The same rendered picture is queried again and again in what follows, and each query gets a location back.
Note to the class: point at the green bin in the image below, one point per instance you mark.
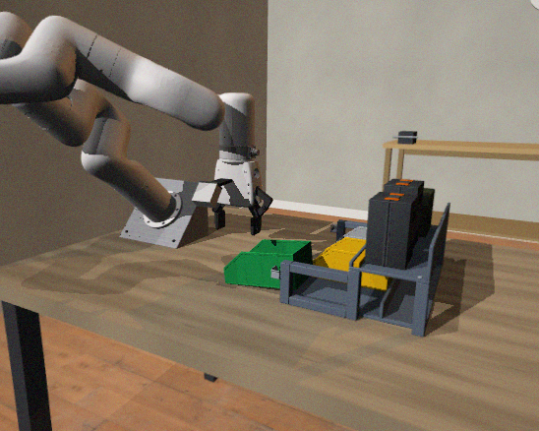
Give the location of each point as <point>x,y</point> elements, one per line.
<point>254,267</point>

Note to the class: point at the grey open bin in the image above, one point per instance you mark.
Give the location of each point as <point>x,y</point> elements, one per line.
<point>358,233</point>

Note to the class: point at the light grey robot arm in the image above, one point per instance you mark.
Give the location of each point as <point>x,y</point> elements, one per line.
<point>61,59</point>

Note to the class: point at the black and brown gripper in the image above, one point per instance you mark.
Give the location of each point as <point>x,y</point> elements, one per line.
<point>241,191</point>

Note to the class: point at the grey metal rack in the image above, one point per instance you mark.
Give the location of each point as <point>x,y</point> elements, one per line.
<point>394,306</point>

